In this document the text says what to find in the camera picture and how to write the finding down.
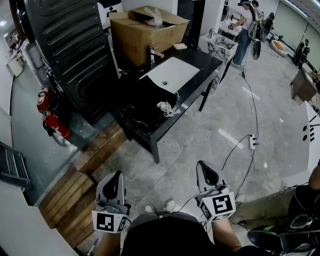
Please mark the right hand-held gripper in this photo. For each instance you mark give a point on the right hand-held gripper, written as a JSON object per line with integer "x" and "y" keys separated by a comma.
{"x": 221, "y": 203}

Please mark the chrome faucet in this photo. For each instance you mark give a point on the chrome faucet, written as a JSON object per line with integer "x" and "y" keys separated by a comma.
{"x": 152, "y": 53}

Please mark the brown wooden cabinet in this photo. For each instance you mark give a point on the brown wooden cabinet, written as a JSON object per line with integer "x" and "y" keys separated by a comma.
{"x": 303, "y": 86}

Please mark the large red fire extinguisher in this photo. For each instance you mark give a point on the large red fire extinguisher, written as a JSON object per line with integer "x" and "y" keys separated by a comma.
{"x": 58, "y": 127}

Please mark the black tall cabinet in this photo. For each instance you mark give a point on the black tall cabinet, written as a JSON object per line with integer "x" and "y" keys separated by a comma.
{"x": 191, "y": 22}

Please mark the white curved desk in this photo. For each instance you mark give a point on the white curved desk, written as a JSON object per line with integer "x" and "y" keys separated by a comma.
{"x": 312, "y": 155}

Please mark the person's right shoe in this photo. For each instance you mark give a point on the person's right shoe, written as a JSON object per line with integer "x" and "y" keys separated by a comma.
{"x": 169, "y": 205}

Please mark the person's left shoe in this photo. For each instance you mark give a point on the person's left shoe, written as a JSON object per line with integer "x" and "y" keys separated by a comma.
{"x": 149, "y": 208}

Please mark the white panel with black icon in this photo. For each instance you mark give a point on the white panel with black icon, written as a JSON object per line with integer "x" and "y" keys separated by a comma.
{"x": 105, "y": 12}

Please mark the brown cardboard box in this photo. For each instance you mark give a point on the brown cardboard box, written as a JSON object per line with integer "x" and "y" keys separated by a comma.
{"x": 140, "y": 37}

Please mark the white marble pattern cabinet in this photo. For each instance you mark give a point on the white marble pattern cabinet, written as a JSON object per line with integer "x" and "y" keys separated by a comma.
{"x": 220, "y": 45}

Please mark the black ribbed metal appliance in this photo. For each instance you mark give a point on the black ribbed metal appliance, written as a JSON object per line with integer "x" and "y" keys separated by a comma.
{"x": 87, "y": 87}
{"x": 62, "y": 25}

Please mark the person's grey trousers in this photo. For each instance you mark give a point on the person's grey trousers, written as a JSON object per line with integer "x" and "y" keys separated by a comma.
{"x": 175, "y": 215}

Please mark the person's black shirt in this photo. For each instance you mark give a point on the person's black shirt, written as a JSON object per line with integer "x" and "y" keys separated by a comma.
{"x": 170, "y": 237}

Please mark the person's shoe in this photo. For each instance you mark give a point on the person's shoe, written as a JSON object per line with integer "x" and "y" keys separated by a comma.
{"x": 169, "y": 205}
{"x": 149, "y": 208}

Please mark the grey drain pipe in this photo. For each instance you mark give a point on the grey drain pipe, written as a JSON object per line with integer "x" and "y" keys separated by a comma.
{"x": 114, "y": 60}

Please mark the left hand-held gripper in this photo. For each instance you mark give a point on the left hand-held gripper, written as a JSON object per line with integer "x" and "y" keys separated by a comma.
{"x": 107, "y": 220}

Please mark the person's left forearm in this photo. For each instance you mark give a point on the person's left forearm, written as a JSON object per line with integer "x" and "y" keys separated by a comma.
{"x": 107, "y": 243}

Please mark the white sink basin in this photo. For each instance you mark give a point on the white sink basin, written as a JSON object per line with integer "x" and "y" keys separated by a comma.
{"x": 175, "y": 70}

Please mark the white hair dryer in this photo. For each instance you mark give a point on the white hair dryer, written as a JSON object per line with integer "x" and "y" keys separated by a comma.
{"x": 166, "y": 108}

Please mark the grey metal folding rack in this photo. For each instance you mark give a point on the grey metal folding rack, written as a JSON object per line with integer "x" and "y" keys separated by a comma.
{"x": 12, "y": 165}

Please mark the white and blue pen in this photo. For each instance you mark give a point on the white and blue pen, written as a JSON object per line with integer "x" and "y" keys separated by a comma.
{"x": 93, "y": 246}

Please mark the small red fire extinguisher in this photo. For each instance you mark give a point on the small red fire extinguisher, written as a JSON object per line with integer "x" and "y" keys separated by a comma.
{"x": 43, "y": 100}

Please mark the wooden plank pallet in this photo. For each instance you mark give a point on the wooden plank pallet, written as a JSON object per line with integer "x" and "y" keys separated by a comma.
{"x": 67, "y": 200}

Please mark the black marble vanity counter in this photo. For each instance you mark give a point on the black marble vanity counter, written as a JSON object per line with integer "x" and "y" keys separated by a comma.
{"x": 140, "y": 120}

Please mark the white power strip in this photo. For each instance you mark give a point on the white power strip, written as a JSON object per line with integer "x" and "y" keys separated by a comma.
{"x": 252, "y": 141}

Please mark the clear plastic wrap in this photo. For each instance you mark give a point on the clear plastic wrap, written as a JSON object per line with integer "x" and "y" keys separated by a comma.
{"x": 155, "y": 17}

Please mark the person's right forearm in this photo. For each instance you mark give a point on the person's right forearm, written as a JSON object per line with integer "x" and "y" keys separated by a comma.
{"x": 225, "y": 235}

